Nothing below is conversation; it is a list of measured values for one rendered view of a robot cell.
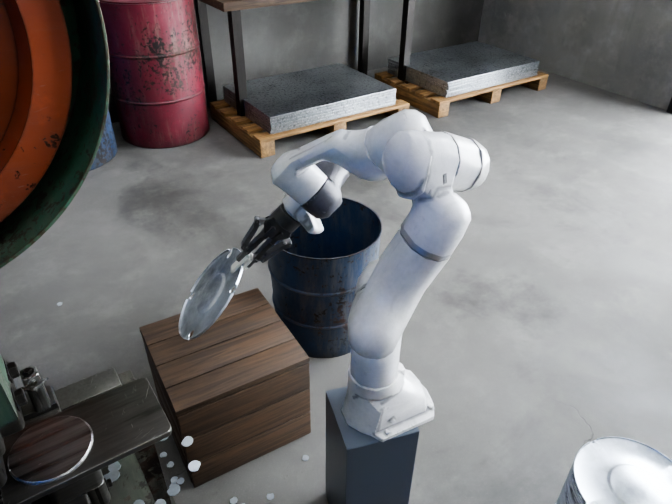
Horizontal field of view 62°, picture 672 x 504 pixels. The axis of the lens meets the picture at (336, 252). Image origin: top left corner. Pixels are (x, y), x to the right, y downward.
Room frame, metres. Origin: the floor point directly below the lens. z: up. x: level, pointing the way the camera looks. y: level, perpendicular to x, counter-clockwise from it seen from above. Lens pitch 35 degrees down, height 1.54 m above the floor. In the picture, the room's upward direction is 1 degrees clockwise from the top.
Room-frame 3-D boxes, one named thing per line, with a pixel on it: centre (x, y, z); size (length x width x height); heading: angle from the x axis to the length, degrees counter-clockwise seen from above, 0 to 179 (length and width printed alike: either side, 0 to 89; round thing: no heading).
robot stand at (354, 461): (0.88, -0.09, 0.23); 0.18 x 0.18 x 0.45; 17
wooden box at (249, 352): (1.21, 0.34, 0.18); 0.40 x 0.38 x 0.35; 121
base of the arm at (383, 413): (0.90, -0.13, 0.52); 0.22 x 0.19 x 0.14; 107
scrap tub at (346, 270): (1.68, 0.05, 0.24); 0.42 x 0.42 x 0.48
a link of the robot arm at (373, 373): (0.92, -0.10, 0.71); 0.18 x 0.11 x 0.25; 170
